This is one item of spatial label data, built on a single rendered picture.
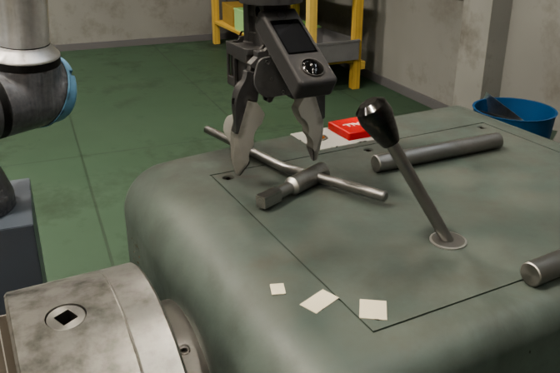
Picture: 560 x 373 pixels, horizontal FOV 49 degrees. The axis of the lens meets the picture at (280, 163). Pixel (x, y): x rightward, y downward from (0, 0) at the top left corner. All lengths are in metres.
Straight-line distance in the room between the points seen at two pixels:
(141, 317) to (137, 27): 7.49
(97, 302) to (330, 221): 0.25
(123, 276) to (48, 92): 0.55
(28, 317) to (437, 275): 0.36
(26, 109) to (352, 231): 0.64
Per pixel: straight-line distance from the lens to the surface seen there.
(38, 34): 1.09
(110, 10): 7.92
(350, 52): 5.73
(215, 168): 0.79
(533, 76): 4.51
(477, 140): 0.86
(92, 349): 0.55
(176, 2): 8.05
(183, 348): 0.61
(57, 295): 0.60
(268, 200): 0.67
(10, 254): 1.08
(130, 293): 0.59
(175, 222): 0.69
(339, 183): 0.71
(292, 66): 0.64
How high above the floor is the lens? 1.56
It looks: 22 degrees down
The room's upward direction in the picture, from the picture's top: straight up
